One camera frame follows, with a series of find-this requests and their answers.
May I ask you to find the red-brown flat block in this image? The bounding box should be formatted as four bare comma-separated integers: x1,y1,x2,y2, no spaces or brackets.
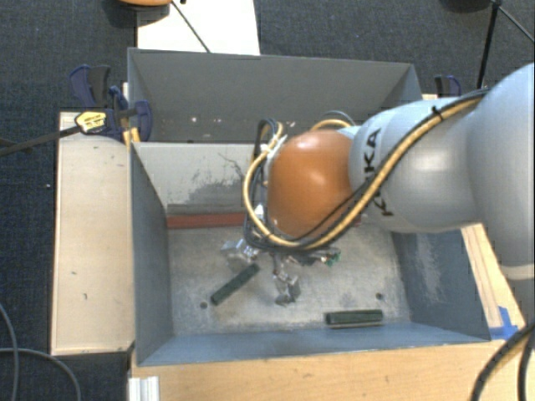
166,211,248,231

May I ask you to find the grey metal bin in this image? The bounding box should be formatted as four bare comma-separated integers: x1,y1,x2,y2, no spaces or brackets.
126,47,492,368

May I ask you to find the dark green flat block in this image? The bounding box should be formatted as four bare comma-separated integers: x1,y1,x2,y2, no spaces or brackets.
209,262,262,307
324,308,385,330

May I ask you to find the pale wood board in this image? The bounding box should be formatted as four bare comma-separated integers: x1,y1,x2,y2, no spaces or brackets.
49,110,137,357

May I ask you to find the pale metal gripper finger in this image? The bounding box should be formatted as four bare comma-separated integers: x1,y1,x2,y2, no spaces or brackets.
220,239,260,272
273,272,303,307

